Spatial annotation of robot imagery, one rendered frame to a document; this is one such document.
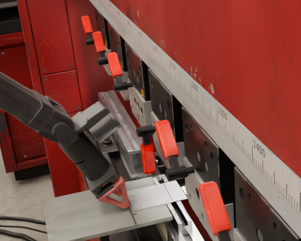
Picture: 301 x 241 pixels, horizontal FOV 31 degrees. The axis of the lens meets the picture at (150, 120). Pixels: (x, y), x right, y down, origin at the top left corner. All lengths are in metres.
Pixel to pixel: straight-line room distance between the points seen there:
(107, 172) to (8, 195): 2.28
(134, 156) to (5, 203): 1.86
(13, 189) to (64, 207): 2.20
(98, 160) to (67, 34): 0.89
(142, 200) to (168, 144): 0.43
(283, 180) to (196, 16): 0.25
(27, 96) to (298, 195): 0.63
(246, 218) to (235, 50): 0.20
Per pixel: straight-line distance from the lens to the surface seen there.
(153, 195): 1.22
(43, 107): 1.02
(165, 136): 0.81
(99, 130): 1.09
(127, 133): 1.61
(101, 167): 1.12
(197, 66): 0.70
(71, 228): 1.16
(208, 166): 0.73
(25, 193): 3.35
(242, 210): 0.64
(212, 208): 0.64
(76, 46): 1.94
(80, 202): 1.25
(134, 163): 1.54
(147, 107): 1.07
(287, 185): 0.52
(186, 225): 1.14
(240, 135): 0.60
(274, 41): 0.49
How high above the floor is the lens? 1.65
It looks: 24 degrees down
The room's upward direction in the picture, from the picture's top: 6 degrees counter-clockwise
